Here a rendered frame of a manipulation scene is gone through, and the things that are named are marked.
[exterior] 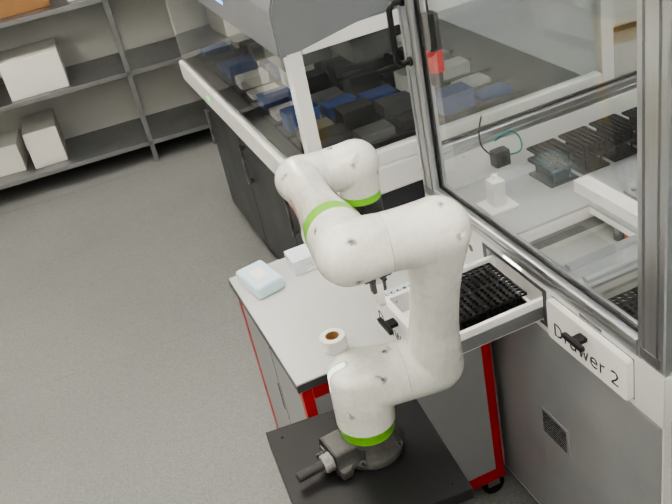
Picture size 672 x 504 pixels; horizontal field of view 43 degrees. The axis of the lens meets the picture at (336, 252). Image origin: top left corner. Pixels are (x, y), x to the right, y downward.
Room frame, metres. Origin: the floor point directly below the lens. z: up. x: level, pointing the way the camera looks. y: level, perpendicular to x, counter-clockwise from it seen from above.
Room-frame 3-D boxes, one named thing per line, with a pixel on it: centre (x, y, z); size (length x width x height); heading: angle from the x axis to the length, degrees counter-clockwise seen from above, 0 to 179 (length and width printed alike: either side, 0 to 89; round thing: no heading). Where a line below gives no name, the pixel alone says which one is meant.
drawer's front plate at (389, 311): (1.71, -0.12, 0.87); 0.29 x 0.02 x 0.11; 17
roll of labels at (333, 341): (1.85, 0.06, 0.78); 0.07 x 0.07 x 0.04
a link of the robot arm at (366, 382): (1.41, 0.00, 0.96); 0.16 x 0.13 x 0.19; 99
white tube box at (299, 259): (2.30, 0.09, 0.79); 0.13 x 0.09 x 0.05; 106
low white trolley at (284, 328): (2.11, -0.02, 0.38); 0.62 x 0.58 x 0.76; 17
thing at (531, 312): (1.77, -0.32, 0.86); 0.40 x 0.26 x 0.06; 107
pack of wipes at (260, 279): (2.24, 0.24, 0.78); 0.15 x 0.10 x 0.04; 27
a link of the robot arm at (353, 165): (1.73, -0.08, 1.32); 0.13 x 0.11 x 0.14; 99
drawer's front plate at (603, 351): (1.50, -0.51, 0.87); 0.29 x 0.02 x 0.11; 17
